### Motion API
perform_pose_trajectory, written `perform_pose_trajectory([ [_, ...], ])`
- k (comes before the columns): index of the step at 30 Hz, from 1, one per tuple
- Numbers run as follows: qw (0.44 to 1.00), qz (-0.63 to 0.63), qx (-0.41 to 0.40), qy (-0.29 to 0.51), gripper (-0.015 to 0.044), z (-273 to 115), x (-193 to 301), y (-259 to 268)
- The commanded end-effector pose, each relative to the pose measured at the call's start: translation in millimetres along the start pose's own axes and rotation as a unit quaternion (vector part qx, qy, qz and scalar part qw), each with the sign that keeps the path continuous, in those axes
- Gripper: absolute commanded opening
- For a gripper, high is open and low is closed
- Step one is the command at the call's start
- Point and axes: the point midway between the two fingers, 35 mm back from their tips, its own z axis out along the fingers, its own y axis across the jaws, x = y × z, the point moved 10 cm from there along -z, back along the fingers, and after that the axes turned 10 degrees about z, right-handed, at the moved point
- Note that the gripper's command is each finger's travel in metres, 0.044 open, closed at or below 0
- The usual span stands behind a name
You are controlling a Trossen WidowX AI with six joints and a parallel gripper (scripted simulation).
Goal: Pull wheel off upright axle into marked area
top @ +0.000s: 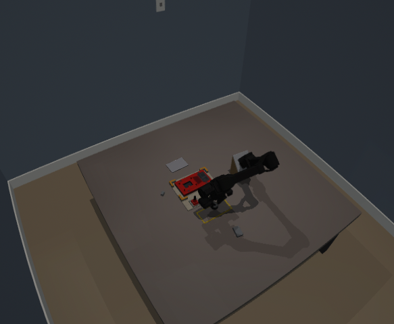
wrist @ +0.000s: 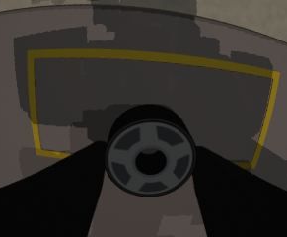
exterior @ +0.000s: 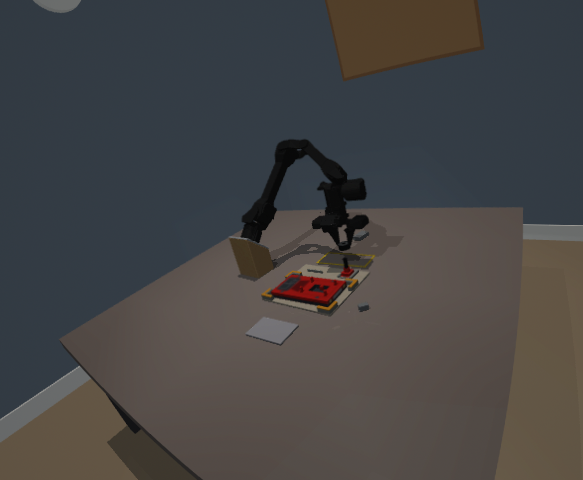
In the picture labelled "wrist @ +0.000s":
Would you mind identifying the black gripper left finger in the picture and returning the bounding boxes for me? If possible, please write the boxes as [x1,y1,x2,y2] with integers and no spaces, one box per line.
[0,141,107,237]

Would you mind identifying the yellow rectangular outline on table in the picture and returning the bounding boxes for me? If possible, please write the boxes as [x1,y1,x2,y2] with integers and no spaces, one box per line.
[28,48,280,169]

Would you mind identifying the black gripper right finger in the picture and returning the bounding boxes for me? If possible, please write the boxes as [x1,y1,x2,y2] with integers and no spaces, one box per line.
[191,146,287,237]

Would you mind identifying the black tyre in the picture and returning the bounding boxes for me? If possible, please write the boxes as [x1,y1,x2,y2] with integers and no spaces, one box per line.
[104,104,198,198]

